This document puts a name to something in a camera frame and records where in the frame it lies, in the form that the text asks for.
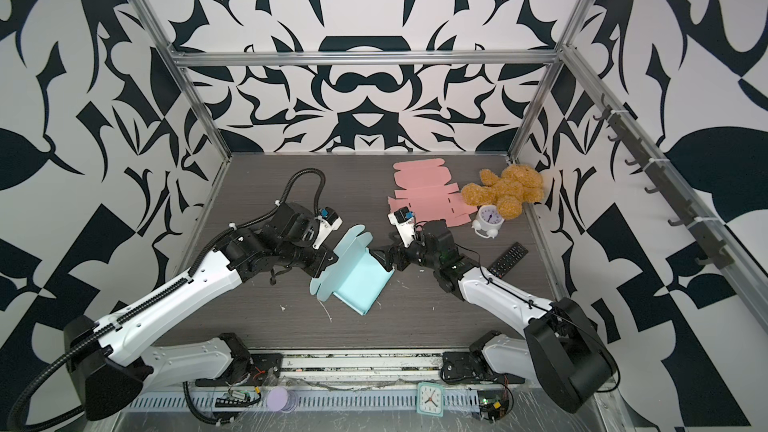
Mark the black remote control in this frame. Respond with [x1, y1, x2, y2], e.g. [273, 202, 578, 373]
[488, 242, 529, 279]

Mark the right circuit board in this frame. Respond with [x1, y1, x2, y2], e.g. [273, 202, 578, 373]
[475, 388, 515, 423]

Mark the green square clock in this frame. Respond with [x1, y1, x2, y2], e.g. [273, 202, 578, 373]
[416, 382, 444, 417]

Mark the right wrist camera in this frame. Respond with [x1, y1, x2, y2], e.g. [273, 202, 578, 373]
[388, 206, 416, 248]

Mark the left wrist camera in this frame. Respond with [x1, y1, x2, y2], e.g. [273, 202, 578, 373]
[312, 207, 343, 250]

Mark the purple round lid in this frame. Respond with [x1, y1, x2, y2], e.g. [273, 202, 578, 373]
[266, 387, 298, 413]

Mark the left circuit board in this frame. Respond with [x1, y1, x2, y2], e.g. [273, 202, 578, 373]
[214, 388, 262, 409]

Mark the light blue paper box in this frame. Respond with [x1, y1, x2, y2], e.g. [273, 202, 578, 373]
[309, 224, 394, 316]

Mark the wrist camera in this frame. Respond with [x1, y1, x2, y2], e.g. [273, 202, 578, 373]
[312, 207, 343, 250]
[388, 206, 416, 248]

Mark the wall hook rail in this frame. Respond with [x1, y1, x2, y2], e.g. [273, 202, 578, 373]
[594, 103, 741, 270]

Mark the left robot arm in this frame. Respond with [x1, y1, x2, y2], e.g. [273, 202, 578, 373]
[7, 202, 342, 431]

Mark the circuit board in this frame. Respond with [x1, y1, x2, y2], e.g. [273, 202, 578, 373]
[475, 388, 515, 423]
[214, 388, 262, 409]

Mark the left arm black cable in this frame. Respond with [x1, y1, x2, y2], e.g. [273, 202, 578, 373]
[277, 167, 328, 217]

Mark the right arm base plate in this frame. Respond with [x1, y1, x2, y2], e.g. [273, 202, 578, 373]
[440, 352, 526, 385]

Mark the white alarm clock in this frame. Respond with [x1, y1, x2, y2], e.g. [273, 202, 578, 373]
[472, 205, 505, 239]

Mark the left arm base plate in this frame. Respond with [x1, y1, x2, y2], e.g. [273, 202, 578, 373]
[194, 353, 283, 387]

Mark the brown teddy bear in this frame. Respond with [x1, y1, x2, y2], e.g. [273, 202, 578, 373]
[461, 164, 544, 220]

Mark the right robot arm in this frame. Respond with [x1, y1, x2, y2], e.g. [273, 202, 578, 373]
[371, 214, 621, 413]

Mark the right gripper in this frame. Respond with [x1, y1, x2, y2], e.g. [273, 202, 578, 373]
[370, 229, 444, 273]

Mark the pink flat paper box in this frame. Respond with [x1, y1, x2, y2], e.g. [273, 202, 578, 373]
[388, 158, 478, 227]

